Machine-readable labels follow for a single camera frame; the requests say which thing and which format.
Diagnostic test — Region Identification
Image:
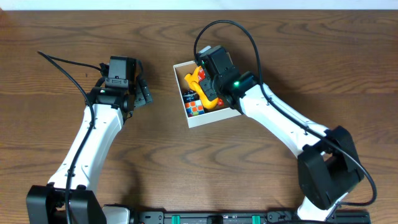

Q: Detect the red ball with white numbers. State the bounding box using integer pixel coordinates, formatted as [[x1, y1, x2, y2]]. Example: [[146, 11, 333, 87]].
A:
[[198, 68, 206, 82]]

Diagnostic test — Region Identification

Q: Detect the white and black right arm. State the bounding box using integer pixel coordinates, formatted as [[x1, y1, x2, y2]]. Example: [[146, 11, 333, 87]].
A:
[[195, 68, 366, 223]]

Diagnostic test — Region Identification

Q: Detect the black round cap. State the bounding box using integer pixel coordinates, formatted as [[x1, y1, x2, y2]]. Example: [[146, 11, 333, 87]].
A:
[[182, 90, 199, 103]]

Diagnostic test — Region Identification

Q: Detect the colourful puzzle cube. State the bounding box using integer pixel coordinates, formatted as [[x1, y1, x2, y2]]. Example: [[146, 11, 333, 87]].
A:
[[185, 100, 205, 117]]

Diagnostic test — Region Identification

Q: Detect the red toy fire truck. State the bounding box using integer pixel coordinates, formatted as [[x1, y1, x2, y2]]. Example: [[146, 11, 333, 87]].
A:
[[217, 98, 224, 106]]

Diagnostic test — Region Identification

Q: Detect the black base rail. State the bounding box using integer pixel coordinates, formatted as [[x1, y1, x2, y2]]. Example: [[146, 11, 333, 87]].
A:
[[130, 210, 371, 224]]

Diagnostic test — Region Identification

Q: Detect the yellow rubber toy animal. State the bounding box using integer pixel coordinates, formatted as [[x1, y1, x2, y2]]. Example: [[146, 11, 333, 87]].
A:
[[184, 66, 218, 110]]

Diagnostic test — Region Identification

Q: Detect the white cardboard box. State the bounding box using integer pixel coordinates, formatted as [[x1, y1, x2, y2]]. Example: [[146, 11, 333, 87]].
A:
[[173, 60, 241, 128]]

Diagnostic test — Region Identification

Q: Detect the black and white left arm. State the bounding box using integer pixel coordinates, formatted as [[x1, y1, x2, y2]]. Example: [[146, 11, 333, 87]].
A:
[[26, 78, 153, 223]]

